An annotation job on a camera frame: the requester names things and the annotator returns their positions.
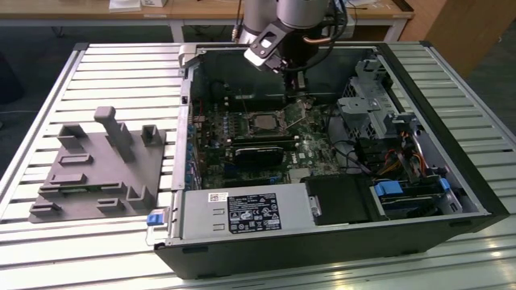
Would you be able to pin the thin metal locking lever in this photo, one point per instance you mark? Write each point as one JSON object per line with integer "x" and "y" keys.
{"x": 244, "y": 107}
{"x": 296, "y": 124}

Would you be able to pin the silver square CPU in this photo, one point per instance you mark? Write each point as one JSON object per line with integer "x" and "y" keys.
{"x": 265, "y": 122}

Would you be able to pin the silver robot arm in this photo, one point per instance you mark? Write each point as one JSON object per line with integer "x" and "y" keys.
{"x": 300, "y": 12}

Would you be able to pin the black RAM slot bank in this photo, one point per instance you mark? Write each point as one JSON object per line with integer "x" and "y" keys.
{"x": 257, "y": 102}
{"x": 261, "y": 140}

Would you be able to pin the black CPU socket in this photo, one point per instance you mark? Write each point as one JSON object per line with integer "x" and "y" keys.
{"x": 245, "y": 123}

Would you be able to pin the grey metal drive cage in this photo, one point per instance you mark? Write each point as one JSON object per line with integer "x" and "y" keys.
{"x": 359, "y": 117}

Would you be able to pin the green motherboard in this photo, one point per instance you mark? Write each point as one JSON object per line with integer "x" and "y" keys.
{"x": 319, "y": 151}

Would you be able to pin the black graphics card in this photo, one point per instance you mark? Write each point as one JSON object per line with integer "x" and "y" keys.
{"x": 257, "y": 157}

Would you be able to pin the small silver heatsink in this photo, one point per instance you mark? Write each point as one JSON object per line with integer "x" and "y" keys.
{"x": 300, "y": 175}

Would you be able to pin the wooden cabinet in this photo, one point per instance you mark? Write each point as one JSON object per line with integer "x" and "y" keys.
{"x": 463, "y": 30}

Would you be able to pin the black drive bay box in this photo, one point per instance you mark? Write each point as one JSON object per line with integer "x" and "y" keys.
{"x": 339, "y": 201}

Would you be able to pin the blue disk carrier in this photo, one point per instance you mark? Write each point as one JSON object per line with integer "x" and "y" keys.
{"x": 388, "y": 189}

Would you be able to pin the black power supply label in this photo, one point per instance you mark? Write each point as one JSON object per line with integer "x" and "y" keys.
{"x": 253, "y": 214}

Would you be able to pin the small blue drive clip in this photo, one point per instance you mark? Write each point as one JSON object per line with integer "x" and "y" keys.
{"x": 444, "y": 185}

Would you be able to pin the grey power supply unit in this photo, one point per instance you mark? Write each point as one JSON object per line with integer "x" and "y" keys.
{"x": 201, "y": 211}

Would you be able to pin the grey plastic parts rack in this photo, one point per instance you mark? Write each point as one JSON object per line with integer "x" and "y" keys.
{"x": 100, "y": 169}

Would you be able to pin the blue plastic case latch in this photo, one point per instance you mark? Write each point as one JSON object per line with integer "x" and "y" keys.
{"x": 156, "y": 218}

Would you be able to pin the black open PC case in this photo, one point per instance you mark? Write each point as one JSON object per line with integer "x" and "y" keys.
{"x": 281, "y": 256}

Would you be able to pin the green RAM stick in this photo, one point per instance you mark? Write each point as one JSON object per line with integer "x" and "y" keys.
{"x": 75, "y": 190}

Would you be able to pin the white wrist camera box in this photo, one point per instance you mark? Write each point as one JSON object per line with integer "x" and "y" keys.
{"x": 261, "y": 45}

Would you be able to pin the wooden desk with white frame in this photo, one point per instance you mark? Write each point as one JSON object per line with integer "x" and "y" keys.
{"x": 80, "y": 13}

